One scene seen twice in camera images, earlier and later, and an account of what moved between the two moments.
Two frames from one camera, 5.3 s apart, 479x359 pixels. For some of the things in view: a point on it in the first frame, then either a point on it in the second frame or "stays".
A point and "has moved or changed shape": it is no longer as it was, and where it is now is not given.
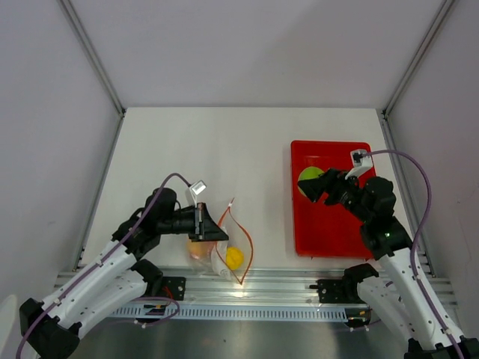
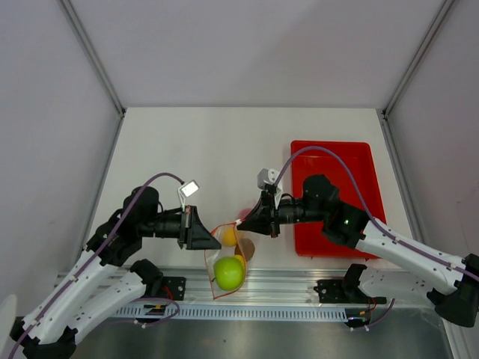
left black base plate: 174,287 stays
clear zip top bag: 230,258 has moved or changed shape
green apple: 310,172 -> 229,273
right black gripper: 331,178 -> 264,218
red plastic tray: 319,229 stays
